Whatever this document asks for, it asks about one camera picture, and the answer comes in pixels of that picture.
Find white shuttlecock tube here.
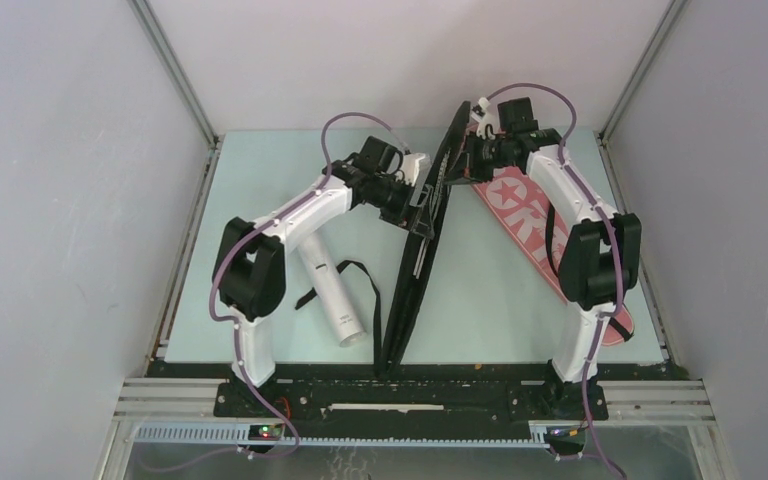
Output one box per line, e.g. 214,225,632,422
295,232,366,348

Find pink sport racket bag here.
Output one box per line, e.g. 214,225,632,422
466,122,636,347

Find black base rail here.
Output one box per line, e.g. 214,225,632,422
147,361,705,444

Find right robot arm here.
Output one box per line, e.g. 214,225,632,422
445,97,642,418

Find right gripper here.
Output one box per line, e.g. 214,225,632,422
444,131,515,186

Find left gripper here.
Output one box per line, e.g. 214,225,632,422
369,176,433,239

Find left aluminium frame post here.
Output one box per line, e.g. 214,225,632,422
128,0,223,309

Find aluminium frame post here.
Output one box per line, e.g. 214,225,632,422
128,0,223,309
599,0,691,144

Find right aluminium frame post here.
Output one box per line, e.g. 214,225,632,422
599,0,691,144

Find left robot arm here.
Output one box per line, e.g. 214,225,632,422
211,136,437,417

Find black racket bag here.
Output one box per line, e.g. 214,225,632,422
322,101,470,377

